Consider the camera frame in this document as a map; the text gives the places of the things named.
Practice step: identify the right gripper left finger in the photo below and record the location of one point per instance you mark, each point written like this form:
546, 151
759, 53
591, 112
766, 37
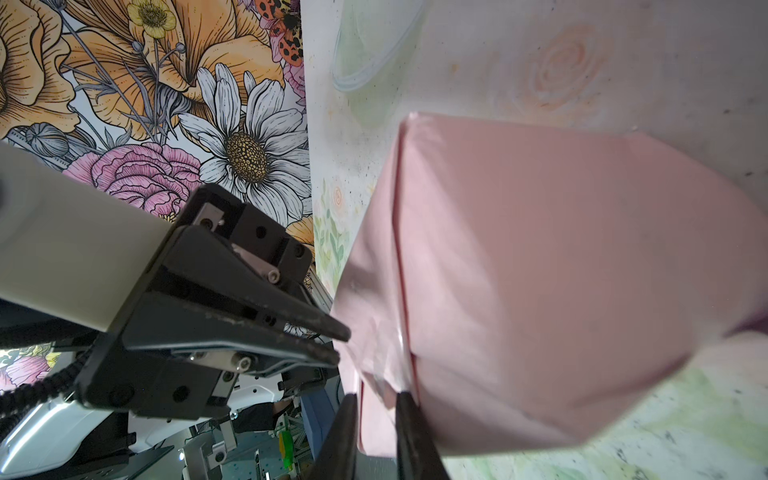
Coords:
337, 458

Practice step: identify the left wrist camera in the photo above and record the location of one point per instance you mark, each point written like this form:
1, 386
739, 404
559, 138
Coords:
68, 249

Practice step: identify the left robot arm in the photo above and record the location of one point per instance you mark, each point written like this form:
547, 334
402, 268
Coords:
46, 432

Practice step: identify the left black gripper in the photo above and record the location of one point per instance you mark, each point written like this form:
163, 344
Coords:
223, 296

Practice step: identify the purple wrapping paper sheet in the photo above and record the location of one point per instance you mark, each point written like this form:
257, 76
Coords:
527, 285

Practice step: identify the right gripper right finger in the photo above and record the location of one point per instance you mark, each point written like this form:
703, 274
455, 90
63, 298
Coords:
417, 455

